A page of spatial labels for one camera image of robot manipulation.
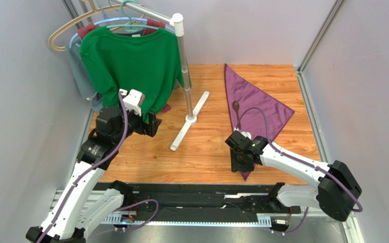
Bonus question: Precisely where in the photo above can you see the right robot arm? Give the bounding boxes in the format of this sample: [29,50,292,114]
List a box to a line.
[225,131,362,222]

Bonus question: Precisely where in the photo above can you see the white clothes rack stand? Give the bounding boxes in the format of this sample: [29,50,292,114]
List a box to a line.
[117,1,210,151]

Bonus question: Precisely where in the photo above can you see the purple cloth napkin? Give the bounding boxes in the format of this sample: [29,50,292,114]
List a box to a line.
[224,63,296,181]

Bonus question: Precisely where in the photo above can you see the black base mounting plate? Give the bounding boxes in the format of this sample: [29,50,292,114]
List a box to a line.
[69,182,337,224]

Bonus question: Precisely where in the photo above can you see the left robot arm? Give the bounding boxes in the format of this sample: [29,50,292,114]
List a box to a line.
[26,106,162,242]

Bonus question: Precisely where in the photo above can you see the brown wooden spoon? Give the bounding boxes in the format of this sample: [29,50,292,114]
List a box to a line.
[232,100,241,130]

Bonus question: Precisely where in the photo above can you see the wooden clothes hanger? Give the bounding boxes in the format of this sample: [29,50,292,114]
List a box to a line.
[48,0,146,52]

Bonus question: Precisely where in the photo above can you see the grey garment on rack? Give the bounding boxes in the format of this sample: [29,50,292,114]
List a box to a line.
[65,37,103,113]

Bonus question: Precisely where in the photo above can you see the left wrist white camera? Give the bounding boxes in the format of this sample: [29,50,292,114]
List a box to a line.
[119,89,145,116]

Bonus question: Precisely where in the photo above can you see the light blue clothes hanger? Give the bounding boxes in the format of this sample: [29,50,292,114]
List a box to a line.
[69,17,176,49]

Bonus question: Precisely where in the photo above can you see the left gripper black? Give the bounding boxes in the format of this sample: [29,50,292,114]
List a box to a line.
[113,98,162,144]

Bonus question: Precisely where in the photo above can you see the aluminium frame rail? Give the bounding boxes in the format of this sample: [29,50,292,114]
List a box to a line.
[295,0,346,163]

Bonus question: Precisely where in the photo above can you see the green t-shirt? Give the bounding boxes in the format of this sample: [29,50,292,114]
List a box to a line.
[79,26,184,122]

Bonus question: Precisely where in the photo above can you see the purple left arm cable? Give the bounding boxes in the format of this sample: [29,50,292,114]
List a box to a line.
[34,91,160,243]

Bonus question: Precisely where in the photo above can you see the teal clothes hanger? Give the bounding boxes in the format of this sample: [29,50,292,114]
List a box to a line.
[106,0,159,32]

